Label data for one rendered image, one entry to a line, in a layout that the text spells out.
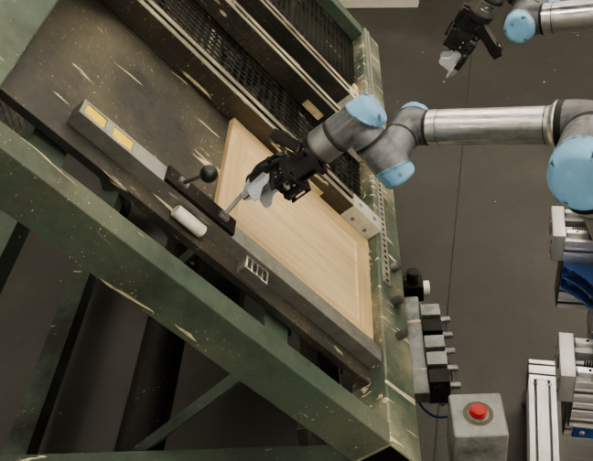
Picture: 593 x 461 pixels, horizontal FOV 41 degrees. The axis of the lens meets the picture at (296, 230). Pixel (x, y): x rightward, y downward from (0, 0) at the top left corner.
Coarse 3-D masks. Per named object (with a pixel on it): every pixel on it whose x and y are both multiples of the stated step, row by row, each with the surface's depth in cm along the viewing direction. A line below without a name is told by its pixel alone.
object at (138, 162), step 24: (72, 120) 156; (96, 144) 159; (120, 144) 159; (144, 168) 162; (168, 192) 166; (216, 240) 174; (240, 240) 175; (264, 264) 178; (288, 288) 182; (312, 312) 187; (336, 312) 192; (336, 336) 192; (360, 336) 195
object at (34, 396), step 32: (0, 224) 278; (0, 256) 264; (0, 288) 263; (224, 288) 289; (64, 320) 326; (64, 352) 314; (160, 352) 232; (32, 384) 300; (160, 384) 223; (32, 416) 288; (128, 416) 215; (160, 416) 216; (32, 448) 280; (128, 448) 206; (160, 448) 211; (224, 448) 195; (256, 448) 194; (288, 448) 193; (320, 448) 192
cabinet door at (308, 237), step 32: (224, 160) 195; (256, 160) 208; (224, 192) 185; (256, 224) 190; (288, 224) 203; (320, 224) 217; (288, 256) 194; (320, 256) 207; (352, 256) 222; (320, 288) 198; (352, 288) 212; (352, 320) 201
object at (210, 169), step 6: (204, 168) 158; (210, 168) 158; (216, 168) 159; (204, 174) 158; (210, 174) 158; (216, 174) 158; (180, 180) 166; (186, 180) 165; (192, 180) 164; (204, 180) 158; (210, 180) 158; (186, 186) 167
